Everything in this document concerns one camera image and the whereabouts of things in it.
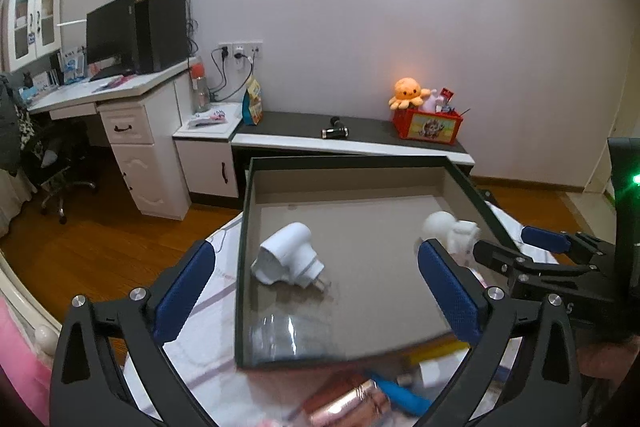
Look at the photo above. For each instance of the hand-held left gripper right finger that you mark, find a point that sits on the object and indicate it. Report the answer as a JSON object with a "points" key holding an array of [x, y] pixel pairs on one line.
{"points": [[450, 297]]}

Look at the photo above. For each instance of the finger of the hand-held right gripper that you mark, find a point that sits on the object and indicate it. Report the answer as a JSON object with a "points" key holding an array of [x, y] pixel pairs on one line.
{"points": [[492, 254], [542, 237]]}

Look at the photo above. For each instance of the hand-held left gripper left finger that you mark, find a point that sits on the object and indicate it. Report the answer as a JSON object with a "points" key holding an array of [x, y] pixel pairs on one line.
{"points": [[185, 292]]}

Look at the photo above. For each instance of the white figurine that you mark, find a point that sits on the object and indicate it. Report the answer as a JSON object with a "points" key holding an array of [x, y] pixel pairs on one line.
{"points": [[445, 227]]}

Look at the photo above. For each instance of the blue plastic item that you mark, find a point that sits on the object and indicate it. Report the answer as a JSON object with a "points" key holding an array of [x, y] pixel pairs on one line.
{"points": [[400, 394]]}

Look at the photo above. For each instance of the pink box with dark rim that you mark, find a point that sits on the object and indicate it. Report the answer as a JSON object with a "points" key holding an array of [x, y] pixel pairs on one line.
{"points": [[360, 227]]}

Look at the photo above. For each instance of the rose gold cylinder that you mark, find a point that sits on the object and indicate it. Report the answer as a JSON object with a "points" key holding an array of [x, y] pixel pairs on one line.
{"points": [[345, 404]]}

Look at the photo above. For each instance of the person's right hand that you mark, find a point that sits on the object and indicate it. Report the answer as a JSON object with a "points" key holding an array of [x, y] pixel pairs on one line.
{"points": [[610, 359]]}

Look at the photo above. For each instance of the yellow plastic item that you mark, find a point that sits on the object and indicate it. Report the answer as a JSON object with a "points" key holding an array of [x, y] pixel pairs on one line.
{"points": [[440, 349]]}

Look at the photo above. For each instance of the clear plastic piece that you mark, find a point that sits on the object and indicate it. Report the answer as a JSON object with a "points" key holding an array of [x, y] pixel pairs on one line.
{"points": [[272, 334]]}

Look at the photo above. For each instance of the white plug adapter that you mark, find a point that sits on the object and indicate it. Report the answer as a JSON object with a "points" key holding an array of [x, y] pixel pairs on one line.
{"points": [[285, 252]]}

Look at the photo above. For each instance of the white desk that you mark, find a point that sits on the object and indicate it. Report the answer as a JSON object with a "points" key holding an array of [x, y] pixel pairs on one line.
{"points": [[145, 177]]}

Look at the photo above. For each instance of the white low cabinet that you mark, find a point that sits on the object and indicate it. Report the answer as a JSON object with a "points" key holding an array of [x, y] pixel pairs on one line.
{"points": [[205, 167]]}

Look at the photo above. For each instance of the white door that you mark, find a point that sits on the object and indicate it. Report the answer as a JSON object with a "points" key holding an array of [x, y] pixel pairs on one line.
{"points": [[625, 132]]}

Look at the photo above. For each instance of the red toy box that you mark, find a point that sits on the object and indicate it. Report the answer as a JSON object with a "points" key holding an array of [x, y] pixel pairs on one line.
{"points": [[430, 127]]}

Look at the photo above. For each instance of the pink plush toy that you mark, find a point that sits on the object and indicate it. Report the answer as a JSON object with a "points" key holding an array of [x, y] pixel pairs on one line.
{"points": [[431, 102]]}

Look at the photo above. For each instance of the pink packet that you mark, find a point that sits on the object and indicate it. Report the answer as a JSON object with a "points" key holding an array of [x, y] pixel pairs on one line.
{"points": [[210, 118]]}

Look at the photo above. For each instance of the pink blanket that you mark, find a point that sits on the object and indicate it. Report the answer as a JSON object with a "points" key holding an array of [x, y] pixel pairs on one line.
{"points": [[20, 367]]}

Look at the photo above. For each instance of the orange octopus plush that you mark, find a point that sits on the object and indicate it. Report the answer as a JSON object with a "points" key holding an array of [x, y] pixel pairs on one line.
{"points": [[407, 89]]}

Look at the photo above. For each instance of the black office chair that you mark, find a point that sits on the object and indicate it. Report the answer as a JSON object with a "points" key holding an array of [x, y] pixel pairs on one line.
{"points": [[55, 157]]}

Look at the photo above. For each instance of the blue yellow snack bag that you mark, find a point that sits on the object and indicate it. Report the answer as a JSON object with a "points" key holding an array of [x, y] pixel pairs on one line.
{"points": [[252, 104]]}

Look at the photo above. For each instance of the black flashlight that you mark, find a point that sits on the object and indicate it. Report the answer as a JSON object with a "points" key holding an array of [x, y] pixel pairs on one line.
{"points": [[335, 131]]}

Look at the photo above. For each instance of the dark-topped low bench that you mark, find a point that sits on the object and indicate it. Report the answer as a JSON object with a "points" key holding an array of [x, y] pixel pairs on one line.
{"points": [[300, 127]]}

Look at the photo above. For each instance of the red-capped water bottle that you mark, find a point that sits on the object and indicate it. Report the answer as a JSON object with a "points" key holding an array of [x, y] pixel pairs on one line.
{"points": [[200, 87]]}

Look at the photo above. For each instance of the black keyboard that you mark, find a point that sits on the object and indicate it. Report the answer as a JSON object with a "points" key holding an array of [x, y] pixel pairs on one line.
{"points": [[112, 74]]}

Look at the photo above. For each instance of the dark jacket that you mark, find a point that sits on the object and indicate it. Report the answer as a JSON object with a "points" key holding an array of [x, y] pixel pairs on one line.
{"points": [[10, 127]]}

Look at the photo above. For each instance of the blue white box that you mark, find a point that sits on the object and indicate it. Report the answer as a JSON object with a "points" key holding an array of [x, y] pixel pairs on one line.
{"points": [[74, 66]]}

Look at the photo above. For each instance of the black computer tower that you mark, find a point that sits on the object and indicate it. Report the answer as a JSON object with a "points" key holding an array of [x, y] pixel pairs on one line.
{"points": [[160, 34]]}

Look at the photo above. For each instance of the black computer monitor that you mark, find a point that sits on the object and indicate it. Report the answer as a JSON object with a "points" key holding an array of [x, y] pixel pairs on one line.
{"points": [[110, 32]]}

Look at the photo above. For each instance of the white wooden bed frame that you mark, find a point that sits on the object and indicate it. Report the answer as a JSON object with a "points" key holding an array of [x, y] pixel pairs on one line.
{"points": [[45, 337]]}

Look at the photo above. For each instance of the white wall power outlet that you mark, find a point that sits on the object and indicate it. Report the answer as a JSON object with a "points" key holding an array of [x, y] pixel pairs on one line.
{"points": [[240, 47]]}

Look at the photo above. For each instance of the white glass-door wall cabinet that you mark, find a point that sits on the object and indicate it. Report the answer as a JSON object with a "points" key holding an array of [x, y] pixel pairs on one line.
{"points": [[37, 22]]}

